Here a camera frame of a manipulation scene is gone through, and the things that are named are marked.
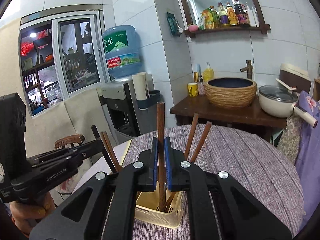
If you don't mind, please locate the yellow label sauce bottle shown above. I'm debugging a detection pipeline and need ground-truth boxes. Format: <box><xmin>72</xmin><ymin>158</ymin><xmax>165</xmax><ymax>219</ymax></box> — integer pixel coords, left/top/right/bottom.
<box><xmin>226</xmin><ymin>2</ymin><xmax>239</xmax><ymax>26</ymax></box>

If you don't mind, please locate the dark wooden counter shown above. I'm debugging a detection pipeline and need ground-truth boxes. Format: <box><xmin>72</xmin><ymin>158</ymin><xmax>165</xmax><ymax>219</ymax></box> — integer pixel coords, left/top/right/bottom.
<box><xmin>170</xmin><ymin>95</ymin><xmax>287</xmax><ymax>130</ymax></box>

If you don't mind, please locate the water dispenser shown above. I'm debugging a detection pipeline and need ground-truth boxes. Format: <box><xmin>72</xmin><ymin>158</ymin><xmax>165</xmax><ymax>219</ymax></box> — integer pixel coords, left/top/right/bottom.
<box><xmin>100</xmin><ymin>76</ymin><xmax>157</xmax><ymax>144</ymax></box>

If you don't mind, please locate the black chopstick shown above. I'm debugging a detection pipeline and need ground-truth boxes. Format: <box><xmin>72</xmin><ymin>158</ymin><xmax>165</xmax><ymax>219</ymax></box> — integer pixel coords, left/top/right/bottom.
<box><xmin>91</xmin><ymin>125</ymin><xmax>117</xmax><ymax>173</ymax></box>

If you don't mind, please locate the yellow mug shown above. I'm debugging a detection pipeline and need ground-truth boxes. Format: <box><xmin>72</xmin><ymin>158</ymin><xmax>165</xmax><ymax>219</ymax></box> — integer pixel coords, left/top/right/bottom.
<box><xmin>187</xmin><ymin>82</ymin><xmax>199</xmax><ymax>97</ymax></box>

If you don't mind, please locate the reddish wooden chopstick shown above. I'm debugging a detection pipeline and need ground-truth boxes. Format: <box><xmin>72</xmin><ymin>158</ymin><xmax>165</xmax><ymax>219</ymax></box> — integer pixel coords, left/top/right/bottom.
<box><xmin>165</xmin><ymin>121</ymin><xmax>212</xmax><ymax>212</ymax></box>

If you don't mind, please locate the cream pot with lid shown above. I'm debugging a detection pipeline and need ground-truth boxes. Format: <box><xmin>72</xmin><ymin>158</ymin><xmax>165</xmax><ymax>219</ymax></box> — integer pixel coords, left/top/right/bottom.
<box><xmin>258</xmin><ymin>85</ymin><xmax>318</xmax><ymax>128</ymax></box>

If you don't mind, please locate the sliding glass window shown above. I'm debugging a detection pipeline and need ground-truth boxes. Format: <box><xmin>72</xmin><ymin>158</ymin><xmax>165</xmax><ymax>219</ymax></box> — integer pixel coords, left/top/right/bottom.
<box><xmin>20</xmin><ymin>10</ymin><xmax>110</xmax><ymax>116</ymax></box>

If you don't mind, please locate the pink small bowl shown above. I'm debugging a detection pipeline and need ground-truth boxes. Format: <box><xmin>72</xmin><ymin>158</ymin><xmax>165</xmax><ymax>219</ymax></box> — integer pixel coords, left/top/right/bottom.
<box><xmin>188</xmin><ymin>24</ymin><xmax>199</xmax><ymax>33</ymax></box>

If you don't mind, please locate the wooden chair with cat cushion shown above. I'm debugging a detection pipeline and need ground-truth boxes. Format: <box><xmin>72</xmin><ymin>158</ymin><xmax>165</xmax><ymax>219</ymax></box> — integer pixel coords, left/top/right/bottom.
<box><xmin>54</xmin><ymin>134</ymin><xmax>87</xmax><ymax>196</ymax></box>

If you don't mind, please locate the purple floral cloth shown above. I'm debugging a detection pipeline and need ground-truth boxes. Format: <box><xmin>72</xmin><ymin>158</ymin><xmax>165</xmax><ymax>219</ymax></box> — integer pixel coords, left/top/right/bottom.
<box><xmin>294</xmin><ymin>90</ymin><xmax>320</xmax><ymax>230</ymax></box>

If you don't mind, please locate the reddish brown chopstick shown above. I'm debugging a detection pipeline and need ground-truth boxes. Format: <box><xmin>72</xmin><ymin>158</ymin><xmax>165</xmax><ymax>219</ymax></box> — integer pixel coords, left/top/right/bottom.
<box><xmin>184</xmin><ymin>113</ymin><xmax>199</xmax><ymax>160</ymax></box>

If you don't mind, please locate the dark wooden wall shelf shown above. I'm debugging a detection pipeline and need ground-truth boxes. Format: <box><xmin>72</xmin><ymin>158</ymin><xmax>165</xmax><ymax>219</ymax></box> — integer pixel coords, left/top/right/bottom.
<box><xmin>180</xmin><ymin>0</ymin><xmax>271</xmax><ymax>38</ymax></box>

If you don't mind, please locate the beige plastic utensil holder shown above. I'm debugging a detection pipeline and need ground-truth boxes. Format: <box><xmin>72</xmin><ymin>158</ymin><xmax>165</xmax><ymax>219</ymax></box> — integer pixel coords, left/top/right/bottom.
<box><xmin>135</xmin><ymin>183</ymin><xmax>184</xmax><ymax>229</ymax></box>

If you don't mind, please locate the green hanging packet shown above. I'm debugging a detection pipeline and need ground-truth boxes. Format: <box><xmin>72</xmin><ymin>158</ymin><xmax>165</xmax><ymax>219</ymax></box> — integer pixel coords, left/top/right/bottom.
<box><xmin>167</xmin><ymin>11</ymin><xmax>183</xmax><ymax>37</ymax></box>

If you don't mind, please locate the brown white rice cooker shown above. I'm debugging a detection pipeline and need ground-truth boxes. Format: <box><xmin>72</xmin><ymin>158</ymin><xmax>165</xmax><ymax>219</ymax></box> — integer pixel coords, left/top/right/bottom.
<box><xmin>279</xmin><ymin>63</ymin><xmax>311</xmax><ymax>93</ymax></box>

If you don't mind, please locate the blue water jug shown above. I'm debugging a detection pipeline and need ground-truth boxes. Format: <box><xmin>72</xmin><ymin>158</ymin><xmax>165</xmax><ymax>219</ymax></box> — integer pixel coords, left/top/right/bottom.
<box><xmin>102</xmin><ymin>25</ymin><xmax>143</xmax><ymax>79</ymax></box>

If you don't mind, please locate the yellow snack bag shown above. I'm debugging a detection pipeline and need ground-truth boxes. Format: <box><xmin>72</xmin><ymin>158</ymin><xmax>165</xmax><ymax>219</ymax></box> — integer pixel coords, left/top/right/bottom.
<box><xmin>201</xmin><ymin>9</ymin><xmax>214</xmax><ymax>29</ymax></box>

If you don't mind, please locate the woven basin sink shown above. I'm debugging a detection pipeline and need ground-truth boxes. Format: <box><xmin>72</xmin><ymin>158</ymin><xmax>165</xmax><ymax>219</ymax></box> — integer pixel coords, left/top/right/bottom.
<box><xmin>204</xmin><ymin>77</ymin><xmax>257</xmax><ymax>109</ymax></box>

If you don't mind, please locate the person's left hand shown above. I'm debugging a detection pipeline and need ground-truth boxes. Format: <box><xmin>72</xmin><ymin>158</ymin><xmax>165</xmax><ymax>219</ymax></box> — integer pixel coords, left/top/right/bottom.
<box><xmin>10</xmin><ymin>192</ymin><xmax>56</xmax><ymax>236</ymax></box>

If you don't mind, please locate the dark soy sauce bottle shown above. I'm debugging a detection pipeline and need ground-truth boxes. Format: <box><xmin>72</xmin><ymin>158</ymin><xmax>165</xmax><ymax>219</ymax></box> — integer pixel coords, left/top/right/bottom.
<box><xmin>234</xmin><ymin>0</ymin><xmax>250</xmax><ymax>27</ymax></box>

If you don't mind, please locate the paper cup stack holder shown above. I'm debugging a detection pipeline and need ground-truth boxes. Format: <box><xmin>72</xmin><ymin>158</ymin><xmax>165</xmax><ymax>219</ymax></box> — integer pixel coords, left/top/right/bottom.
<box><xmin>132</xmin><ymin>72</ymin><xmax>161</xmax><ymax>111</ymax></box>

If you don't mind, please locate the dark brown chopstick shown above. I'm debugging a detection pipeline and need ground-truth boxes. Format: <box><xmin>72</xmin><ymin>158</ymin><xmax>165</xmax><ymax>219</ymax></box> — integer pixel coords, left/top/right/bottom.
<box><xmin>102</xmin><ymin>130</ymin><xmax>121</xmax><ymax>173</ymax></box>

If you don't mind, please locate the yellow soap bottle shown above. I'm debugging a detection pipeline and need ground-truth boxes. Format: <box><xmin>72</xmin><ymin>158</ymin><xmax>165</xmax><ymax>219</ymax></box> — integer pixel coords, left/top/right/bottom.
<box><xmin>202</xmin><ymin>62</ymin><xmax>214</xmax><ymax>82</ymax></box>

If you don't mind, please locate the bronze faucet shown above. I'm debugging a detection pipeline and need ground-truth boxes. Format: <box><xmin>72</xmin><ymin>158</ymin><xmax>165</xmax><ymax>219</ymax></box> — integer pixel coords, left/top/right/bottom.
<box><xmin>240</xmin><ymin>60</ymin><xmax>253</xmax><ymax>80</ymax></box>

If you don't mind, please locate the purple label bottle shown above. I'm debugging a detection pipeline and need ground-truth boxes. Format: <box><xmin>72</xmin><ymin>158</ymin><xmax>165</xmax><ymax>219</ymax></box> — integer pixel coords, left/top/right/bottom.
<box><xmin>218</xmin><ymin>2</ymin><xmax>230</xmax><ymax>27</ymax></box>

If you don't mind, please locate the purple striped tablecloth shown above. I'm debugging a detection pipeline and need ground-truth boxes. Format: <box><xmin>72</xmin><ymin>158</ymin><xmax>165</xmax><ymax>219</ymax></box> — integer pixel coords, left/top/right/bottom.
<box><xmin>121</xmin><ymin>125</ymin><xmax>304</xmax><ymax>239</ymax></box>

